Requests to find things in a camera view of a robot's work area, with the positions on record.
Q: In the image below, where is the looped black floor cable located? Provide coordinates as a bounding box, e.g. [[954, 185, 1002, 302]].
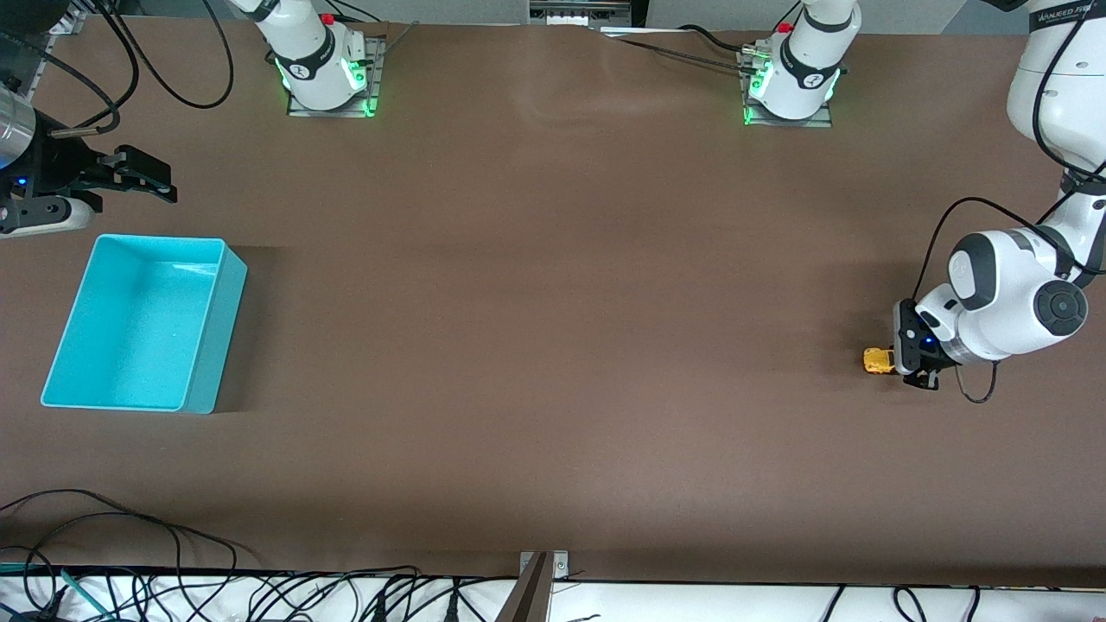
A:
[[22, 514, 187, 622]]

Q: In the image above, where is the black cable with metal plug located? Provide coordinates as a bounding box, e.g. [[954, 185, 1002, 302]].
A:
[[0, 30, 141, 139]]

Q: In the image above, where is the thin black rod cable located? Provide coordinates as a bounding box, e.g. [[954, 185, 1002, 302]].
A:
[[618, 38, 748, 72]]

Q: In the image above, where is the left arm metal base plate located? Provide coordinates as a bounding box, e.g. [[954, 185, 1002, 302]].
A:
[[739, 48, 835, 129]]

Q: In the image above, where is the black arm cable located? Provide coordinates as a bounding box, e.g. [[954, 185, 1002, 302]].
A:
[[91, 0, 236, 111], [914, 17, 1106, 404]]

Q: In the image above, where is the grey metal device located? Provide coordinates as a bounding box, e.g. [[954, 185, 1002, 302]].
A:
[[529, 0, 647, 27]]

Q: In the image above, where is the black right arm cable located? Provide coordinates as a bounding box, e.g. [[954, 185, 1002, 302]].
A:
[[91, 0, 236, 111]]

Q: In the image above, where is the turquoise plastic bin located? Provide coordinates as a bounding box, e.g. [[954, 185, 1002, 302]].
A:
[[41, 234, 249, 415]]

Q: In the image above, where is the black base power cable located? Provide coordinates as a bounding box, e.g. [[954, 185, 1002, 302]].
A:
[[678, 24, 753, 54]]

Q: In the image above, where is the long black floor cable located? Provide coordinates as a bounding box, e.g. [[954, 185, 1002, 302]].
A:
[[0, 489, 238, 622]]

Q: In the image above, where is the grey metal clamp bracket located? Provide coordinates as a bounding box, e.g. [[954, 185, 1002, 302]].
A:
[[519, 550, 570, 581]]

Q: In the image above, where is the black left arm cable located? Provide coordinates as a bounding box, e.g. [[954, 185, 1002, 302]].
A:
[[914, 17, 1106, 404]]

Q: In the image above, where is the dark grey camera pole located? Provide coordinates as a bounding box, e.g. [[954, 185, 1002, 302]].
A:
[[495, 553, 550, 622]]

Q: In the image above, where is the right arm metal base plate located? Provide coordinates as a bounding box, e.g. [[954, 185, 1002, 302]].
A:
[[287, 35, 386, 118]]

